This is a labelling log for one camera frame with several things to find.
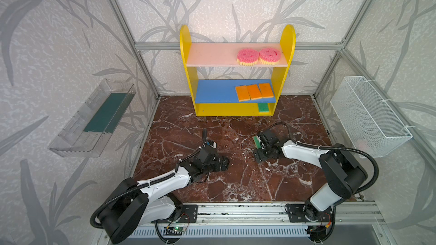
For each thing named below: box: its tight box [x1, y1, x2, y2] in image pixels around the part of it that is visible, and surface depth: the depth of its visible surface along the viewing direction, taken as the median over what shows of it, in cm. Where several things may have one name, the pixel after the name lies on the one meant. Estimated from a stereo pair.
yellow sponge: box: [235, 85, 251, 103], surface depth 103 cm
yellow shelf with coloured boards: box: [179, 24, 297, 117], surface depth 101 cm
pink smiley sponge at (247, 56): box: [236, 48, 259, 66], surface depth 79 cm
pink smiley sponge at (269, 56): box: [258, 47, 282, 66], surface depth 79 cm
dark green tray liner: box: [83, 93, 136, 134], surface depth 69 cm
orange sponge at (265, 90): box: [258, 82, 275, 99], surface depth 105 cm
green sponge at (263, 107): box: [257, 102, 270, 113], surface depth 113 cm
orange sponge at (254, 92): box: [245, 83, 263, 101], surface depth 103 cm
